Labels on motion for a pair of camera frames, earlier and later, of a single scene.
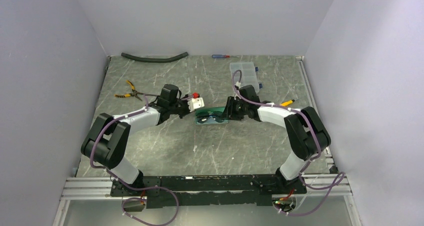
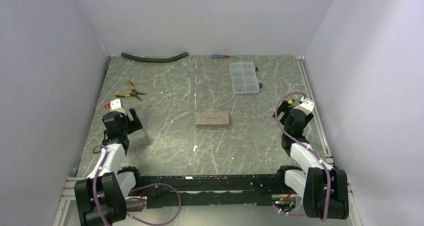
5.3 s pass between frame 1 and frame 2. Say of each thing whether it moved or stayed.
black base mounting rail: stayed
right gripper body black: moved
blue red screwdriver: stayed
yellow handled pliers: stayed
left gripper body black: moved
